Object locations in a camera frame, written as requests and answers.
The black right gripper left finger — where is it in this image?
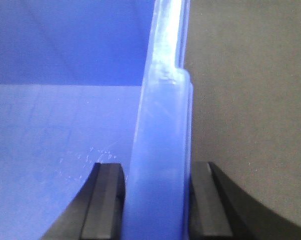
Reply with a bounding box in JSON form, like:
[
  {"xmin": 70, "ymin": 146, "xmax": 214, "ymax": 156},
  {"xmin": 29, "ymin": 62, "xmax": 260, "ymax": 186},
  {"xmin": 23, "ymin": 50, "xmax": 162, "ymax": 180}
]
[{"xmin": 42, "ymin": 163, "xmax": 126, "ymax": 240}]

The blue plastic bin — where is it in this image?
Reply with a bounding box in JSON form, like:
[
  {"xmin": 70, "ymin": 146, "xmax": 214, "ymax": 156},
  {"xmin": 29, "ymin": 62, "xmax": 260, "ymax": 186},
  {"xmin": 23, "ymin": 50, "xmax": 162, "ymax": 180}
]
[{"xmin": 0, "ymin": 0, "xmax": 193, "ymax": 240}]

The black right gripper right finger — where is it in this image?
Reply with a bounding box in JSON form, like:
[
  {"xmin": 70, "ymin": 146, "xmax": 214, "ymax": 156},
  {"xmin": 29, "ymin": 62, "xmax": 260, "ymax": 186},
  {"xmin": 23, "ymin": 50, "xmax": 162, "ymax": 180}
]
[{"xmin": 189, "ymin": 161, "xmax": 260, "ymax": 240}]

